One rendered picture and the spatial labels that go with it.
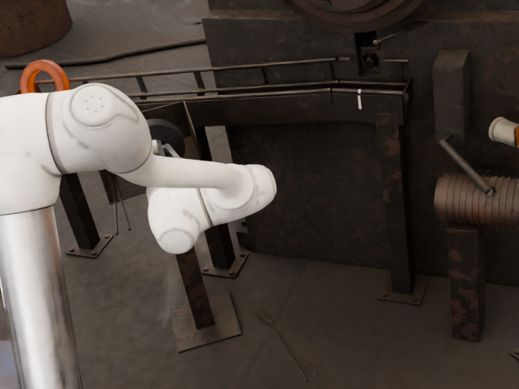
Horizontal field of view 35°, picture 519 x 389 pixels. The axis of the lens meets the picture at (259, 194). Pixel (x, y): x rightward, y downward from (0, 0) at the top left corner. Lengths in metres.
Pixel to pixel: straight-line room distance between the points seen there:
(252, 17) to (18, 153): 1.16
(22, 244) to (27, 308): 0.10
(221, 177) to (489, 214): 0.75
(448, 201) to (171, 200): 0.72
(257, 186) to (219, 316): 0.89
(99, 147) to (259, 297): 1.46
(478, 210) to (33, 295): 1.17
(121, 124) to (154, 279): 1.61
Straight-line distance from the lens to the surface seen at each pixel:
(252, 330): 2.53
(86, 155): 1.28
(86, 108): 1.24
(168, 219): 1.76
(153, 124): 2.06
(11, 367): 2.05
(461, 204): 2.10
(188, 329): 2.58
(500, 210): 2.09
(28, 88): 2.80
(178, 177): 1.56
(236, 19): 2.32
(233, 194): 1.73
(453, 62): 2.09
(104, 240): 3.05
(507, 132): 2.01
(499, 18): 2.13
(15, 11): 4.72
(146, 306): 2.72
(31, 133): 1.28
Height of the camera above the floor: 1.76
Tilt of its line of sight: 35 degrees down
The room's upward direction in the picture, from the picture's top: 11 degrees counter-clockwise
